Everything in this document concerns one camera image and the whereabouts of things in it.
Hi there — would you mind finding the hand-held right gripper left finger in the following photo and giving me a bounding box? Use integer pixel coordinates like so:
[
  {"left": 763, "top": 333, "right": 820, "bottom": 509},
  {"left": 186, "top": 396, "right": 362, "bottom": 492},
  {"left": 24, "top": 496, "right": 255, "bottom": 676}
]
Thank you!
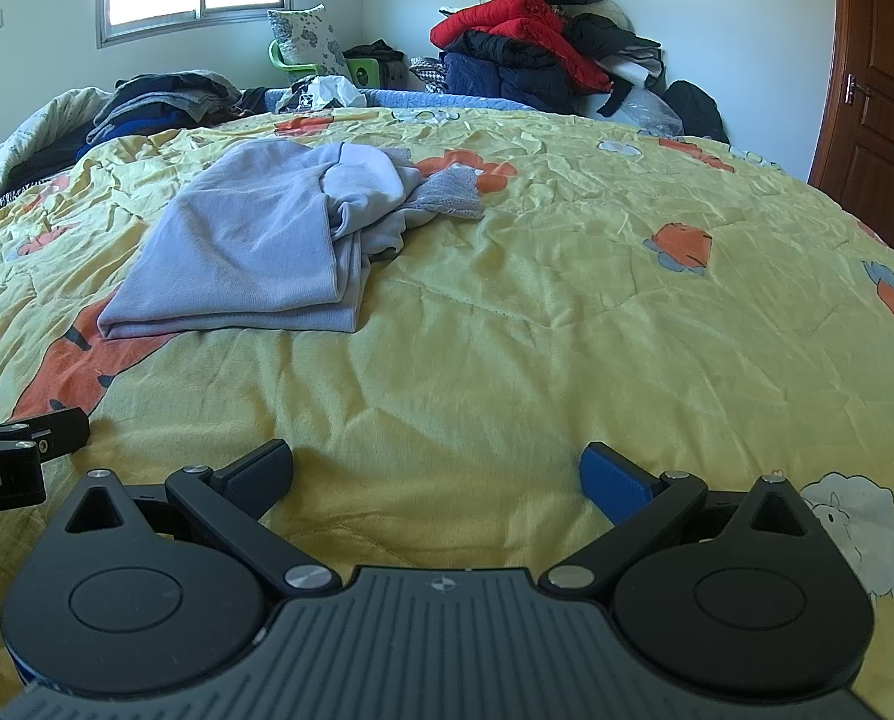
[{"left": 64, "top": 439, "right": 344, "bottom": 602}]

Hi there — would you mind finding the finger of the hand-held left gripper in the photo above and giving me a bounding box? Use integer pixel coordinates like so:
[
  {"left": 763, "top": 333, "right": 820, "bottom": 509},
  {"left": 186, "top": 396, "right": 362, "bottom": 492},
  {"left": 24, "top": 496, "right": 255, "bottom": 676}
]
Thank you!
[{"left": 8, "top": 407, "right": 91, "bottom": 461}]

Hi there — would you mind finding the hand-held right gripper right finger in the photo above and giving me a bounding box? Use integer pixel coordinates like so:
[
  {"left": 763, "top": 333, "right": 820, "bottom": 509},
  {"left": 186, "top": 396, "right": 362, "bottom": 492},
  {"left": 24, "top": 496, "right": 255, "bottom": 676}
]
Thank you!
[{"left": 537, "top": 441, "right": 817, "bottom": 605}]

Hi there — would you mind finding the lavender long-sleeve shirt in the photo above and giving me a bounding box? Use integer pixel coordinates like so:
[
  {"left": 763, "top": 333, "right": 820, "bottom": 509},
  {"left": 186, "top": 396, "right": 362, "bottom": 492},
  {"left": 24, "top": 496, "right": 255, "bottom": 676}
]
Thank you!
[{"left": 97, "top": 140, "right": 488, "bottom": 341}]

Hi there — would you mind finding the pile of dark folded clothes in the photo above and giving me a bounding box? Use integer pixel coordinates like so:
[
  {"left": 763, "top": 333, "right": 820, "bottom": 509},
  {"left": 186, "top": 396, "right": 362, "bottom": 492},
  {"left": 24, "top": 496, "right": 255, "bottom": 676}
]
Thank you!
[{"left": 85, "top": 70, "right": 246, "bottom": 149}]

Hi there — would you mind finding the yellow printed quilt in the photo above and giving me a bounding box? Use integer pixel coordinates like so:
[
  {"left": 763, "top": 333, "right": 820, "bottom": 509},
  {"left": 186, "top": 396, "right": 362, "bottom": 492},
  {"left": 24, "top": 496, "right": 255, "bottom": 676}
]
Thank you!
[{"left": 0, "top": 105, "right": 894, "bottom": 720}]

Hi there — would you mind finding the black white striped cloth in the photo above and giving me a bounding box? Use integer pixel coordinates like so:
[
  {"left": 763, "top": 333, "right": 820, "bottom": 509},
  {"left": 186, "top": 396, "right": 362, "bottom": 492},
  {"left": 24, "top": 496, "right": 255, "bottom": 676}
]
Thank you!
[{"left": 0, "top": 172, "right": 52, "bottom": 209}]

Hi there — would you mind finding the white printed comforter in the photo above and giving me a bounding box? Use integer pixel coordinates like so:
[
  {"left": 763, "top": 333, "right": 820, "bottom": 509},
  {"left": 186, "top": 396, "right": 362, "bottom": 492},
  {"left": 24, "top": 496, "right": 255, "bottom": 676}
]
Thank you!
[{"left": 0, "top": 85, "right": 119, "bottom": 220}]

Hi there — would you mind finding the clear plastic bag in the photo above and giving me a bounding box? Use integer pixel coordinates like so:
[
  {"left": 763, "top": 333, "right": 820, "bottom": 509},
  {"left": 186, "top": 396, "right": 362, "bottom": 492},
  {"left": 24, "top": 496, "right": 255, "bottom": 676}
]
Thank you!
[{"left": 611, "top": 85, "right": 685, "bottom": 137}]

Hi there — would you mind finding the black backpack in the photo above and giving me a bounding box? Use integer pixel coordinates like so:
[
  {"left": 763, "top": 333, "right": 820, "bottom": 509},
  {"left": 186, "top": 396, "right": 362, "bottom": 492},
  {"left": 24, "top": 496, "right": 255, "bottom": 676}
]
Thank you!
[{"left": 660, "top": 79, "right": 732, "bottom": 146}]

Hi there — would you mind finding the white black plastic bag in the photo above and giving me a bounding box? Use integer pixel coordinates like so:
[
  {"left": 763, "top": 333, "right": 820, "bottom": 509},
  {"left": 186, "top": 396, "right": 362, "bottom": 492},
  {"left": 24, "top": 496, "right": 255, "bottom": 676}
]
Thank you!
[{"left": 277, "top": 74, "right": 368, "bottom": 114}]

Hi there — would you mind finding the blue blanket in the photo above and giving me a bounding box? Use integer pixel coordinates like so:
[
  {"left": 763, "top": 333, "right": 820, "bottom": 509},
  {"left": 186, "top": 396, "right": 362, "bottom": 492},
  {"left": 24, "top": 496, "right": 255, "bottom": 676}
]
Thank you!
[{"left": 241, "top": 85, "right": 524, "bottom": 118}]

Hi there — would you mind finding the green plastic chair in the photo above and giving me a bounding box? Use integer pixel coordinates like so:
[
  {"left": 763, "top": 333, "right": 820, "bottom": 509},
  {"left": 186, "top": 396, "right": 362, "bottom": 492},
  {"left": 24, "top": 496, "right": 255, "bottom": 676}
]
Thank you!
[{"left": 268, "top": 37, "right": 385, "bottom": 88}]

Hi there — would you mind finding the navy jacket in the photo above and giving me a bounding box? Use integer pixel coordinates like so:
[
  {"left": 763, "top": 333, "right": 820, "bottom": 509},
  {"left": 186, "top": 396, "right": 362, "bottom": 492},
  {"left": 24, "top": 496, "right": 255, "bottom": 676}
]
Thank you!
[{"left": 440, "top": 30, "right": 595, "bottom": 103}]

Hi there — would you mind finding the black white garment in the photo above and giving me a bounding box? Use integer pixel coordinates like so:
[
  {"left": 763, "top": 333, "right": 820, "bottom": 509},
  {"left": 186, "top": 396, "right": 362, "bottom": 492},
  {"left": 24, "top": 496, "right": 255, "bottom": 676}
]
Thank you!
[{"left": 566, "top": 13, "right": 666, "bottom": 118}]

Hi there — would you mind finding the houndstooth cloth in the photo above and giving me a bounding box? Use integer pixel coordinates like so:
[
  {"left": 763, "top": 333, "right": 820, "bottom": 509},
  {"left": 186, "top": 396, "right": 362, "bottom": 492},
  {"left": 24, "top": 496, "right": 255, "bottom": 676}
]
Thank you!
[{"left": 409, "top": 55, "right": 449, "bottom": 95}]

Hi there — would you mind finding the brown wooden door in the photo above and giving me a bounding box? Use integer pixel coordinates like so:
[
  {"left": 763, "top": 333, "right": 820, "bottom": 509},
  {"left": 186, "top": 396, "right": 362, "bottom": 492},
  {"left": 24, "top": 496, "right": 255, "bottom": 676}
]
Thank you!
[{"left": 806, "top": 0, "right": 894, "bottom": 276}]

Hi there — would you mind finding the floral print pillow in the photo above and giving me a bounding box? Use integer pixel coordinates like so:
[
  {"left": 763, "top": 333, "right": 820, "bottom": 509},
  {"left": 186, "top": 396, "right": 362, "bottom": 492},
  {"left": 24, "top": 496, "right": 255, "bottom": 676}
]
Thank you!
[{"left": 267, "top": 4, "right": 351, "bottom": 80}]

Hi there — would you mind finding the red jacket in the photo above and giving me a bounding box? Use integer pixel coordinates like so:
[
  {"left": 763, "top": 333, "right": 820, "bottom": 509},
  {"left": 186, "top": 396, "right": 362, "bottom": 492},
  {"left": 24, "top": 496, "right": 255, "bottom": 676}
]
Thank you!
[{"left": 429, "top": 0, "right": 614, "bottom": 95}]

